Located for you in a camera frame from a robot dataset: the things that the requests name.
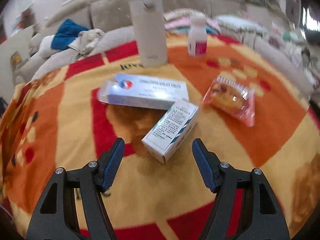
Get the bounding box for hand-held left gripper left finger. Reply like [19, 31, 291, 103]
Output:
[26, 137, 125, 240]

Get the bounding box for folded pink blue clothes stack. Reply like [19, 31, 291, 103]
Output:
[164, 9, 222, 34]

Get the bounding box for white bottle pink label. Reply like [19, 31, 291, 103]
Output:
[187, 15, 208, 58]

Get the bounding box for beige thermos flask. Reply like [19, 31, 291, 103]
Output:
[129, 0, 168, 68]

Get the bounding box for white pillow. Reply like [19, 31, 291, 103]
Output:
[215, 15, 268, 43]

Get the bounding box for pink cake snack packet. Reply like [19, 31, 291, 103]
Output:
[201, 74, 256, 127]

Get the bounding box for beige crumpled cloth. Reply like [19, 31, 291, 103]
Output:
[69, 29, 105, 57]

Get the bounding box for blue cloth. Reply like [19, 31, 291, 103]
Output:
[51, 19, 90, 50]

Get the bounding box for blue white long box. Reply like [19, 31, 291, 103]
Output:
[97, 74, 190, 110]

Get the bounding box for green white soft toy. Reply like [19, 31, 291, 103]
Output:
[282, 31, 298, 42]

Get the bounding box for beige quilted sofa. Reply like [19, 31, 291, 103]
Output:
[0, 0, 320, 98]

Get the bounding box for white box teal stripes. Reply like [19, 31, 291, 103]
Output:
[141, 99, 200, 164]

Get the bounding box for orange red printed blanket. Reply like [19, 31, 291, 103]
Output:
[0, 34, 320, 240]

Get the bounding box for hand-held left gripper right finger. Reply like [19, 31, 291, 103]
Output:
[192, 138, 290, 240]

